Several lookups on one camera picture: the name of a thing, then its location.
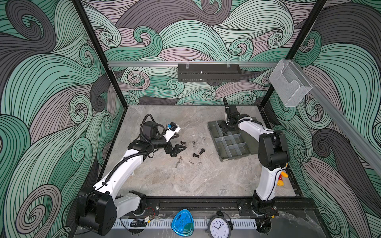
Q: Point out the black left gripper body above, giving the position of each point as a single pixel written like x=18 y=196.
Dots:
x=167 y=147

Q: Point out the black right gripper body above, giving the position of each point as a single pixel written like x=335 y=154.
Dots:
x=225 y=126

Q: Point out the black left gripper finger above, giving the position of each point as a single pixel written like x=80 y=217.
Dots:
x=174 y=154
x=180 y=147

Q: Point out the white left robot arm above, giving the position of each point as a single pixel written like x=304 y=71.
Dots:
x=99 y=207

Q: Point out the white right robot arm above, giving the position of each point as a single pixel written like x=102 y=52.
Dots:
x=272 y=154

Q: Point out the yellow red plush toy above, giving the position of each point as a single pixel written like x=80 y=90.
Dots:
x=281 y=176

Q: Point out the small analog alarm clock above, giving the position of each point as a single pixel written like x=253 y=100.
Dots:
x=220 y=225

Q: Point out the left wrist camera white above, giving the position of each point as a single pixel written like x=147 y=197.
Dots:
x=170 y=131

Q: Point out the aluminium wall rail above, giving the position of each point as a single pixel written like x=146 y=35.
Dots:
x=141 y=63

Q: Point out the black wall shelf tray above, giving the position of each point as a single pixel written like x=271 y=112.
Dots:
x=214 y=73

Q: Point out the clear acrylic wall holder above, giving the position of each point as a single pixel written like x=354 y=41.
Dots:
x=290 y=82

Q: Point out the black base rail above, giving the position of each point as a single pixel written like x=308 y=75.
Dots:
x=243 y=205

